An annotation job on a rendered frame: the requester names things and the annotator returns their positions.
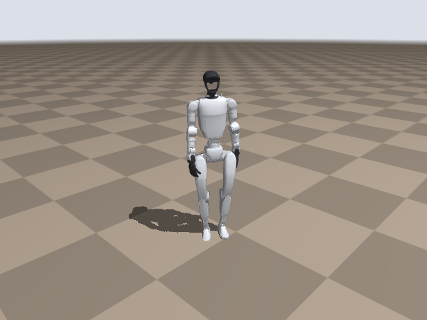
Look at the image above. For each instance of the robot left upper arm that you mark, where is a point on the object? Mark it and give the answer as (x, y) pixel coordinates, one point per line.
(232, 115)

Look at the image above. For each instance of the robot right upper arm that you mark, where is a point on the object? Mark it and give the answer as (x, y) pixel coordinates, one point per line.
(192, 106)

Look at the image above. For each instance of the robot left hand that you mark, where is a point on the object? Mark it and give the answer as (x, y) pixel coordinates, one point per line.
(236, 152)

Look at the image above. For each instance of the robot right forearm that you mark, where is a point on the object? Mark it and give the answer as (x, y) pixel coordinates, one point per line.
(190, 145)

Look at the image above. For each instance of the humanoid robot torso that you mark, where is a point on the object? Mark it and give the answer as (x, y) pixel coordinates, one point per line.
(212, 122)

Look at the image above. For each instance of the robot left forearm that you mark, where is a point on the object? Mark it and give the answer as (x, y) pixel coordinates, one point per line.
(235, 140)

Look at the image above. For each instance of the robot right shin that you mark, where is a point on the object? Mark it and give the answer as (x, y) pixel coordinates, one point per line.
(204, 212)

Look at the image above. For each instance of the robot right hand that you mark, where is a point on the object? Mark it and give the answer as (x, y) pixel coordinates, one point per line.
(192, 167)

